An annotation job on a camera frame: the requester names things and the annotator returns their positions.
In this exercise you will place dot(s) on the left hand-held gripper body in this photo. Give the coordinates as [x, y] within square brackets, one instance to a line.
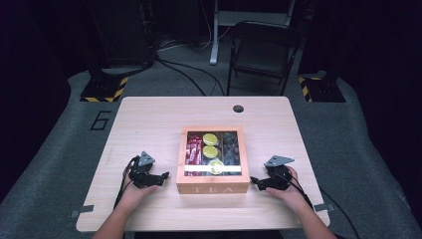
[143, 172]

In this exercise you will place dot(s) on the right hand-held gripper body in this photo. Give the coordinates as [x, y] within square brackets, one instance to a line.
[278, 172]

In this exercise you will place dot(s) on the person's left hand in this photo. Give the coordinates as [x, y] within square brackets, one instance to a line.
[136, 194]

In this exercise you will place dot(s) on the person's right hand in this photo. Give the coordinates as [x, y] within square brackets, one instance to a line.
[292, 194]

